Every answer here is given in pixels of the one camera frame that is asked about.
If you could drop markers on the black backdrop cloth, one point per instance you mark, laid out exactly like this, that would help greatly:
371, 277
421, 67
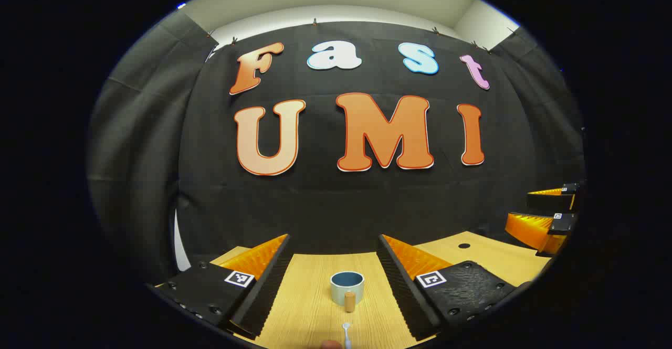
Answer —
325, 202

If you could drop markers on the white toothbrush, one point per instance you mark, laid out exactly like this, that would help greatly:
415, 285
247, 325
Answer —
347, 338

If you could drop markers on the plain dark grey cloth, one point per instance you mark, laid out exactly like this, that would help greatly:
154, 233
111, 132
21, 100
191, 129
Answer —
136, 155

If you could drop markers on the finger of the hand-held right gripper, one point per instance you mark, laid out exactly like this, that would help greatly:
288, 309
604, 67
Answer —
548, 202
530, 231

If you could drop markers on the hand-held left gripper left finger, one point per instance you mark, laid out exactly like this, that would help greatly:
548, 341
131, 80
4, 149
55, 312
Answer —
268, 286

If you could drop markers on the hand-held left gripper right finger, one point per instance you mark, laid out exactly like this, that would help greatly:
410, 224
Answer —
401, 291

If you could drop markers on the wooden desktop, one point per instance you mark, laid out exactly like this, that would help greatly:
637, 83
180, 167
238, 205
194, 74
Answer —
310, 307

